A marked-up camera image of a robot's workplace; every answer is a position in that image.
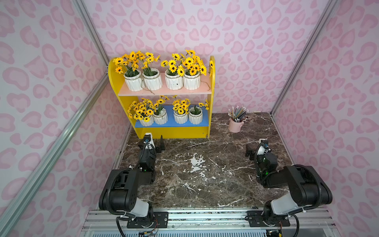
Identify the left aluminium frame profile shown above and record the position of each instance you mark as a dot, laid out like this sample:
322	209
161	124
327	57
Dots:
19	204

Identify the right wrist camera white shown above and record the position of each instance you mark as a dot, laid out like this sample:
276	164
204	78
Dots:
263	147

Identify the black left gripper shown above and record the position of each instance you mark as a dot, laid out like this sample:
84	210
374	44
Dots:
158	145

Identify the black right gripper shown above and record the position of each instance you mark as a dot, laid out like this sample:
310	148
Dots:
251	151

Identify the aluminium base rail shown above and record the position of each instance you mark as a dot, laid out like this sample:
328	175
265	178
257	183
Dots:
214	222

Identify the back left aluminium post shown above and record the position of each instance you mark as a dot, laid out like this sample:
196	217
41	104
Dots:
88	23

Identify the right aluminium frame profile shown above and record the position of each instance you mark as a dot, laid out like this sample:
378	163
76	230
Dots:
318	29

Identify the sunflower pot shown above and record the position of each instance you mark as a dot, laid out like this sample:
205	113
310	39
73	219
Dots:
128	66
160	114
142	112
174	72
152	77
181	110
196	112
191	69

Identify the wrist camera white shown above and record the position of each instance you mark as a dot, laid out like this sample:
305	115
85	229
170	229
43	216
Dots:
263	147
148	141

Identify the yellow two-tier shelf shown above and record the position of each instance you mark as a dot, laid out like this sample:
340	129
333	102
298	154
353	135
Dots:
170	129

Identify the aluminium frame profile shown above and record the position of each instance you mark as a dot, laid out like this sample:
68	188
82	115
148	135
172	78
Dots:
19	204
318	29

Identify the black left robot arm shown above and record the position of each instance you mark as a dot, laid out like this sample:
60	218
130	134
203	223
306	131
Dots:
119	195

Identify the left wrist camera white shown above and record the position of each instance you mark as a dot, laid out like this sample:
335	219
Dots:
148	141

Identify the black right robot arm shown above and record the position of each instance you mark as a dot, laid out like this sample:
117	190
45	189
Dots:
307	190

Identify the pink cup with pencils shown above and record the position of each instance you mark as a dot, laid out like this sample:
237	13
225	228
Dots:
238	116

